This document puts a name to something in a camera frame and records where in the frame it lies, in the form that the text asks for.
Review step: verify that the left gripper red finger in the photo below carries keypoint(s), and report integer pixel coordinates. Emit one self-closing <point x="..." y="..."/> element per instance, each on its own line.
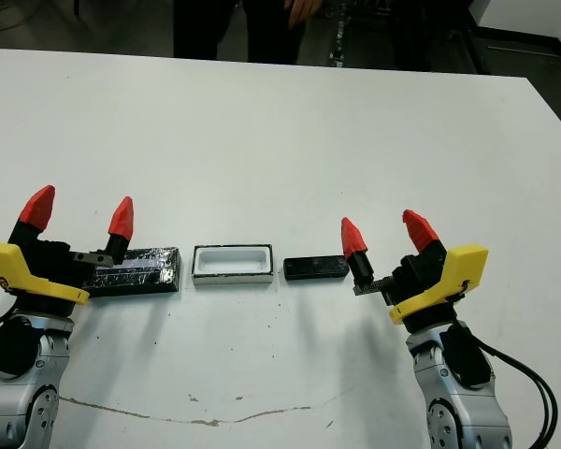
<point x="121" y="222"/>
<point x="37" y="208"/>

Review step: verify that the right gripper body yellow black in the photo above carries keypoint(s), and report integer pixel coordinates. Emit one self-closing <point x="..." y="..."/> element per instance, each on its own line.
<point x="430" y="290"/>

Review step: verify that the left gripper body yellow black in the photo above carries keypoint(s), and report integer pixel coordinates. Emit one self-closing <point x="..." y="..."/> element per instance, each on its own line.
<point x="37" y="271"/>

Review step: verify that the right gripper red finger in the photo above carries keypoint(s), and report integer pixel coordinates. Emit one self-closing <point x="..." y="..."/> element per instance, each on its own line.
<point x="354" y="241"/>
<point x="421" y="231"/>

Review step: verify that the black bar-shaped camera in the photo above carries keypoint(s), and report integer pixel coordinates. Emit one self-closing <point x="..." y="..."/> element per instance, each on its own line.
<point x="313" y="269"/>

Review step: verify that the shiny black box lid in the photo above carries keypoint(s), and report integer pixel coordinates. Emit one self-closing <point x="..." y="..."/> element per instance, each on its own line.
<point x="145" y="273"/>

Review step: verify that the bystander bare hand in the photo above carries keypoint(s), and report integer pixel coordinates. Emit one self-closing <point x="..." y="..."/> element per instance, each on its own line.
<point x="304" y="9"/>

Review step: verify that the white camera box base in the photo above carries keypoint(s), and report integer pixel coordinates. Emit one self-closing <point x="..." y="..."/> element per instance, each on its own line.
<point x="234" y="279"/>

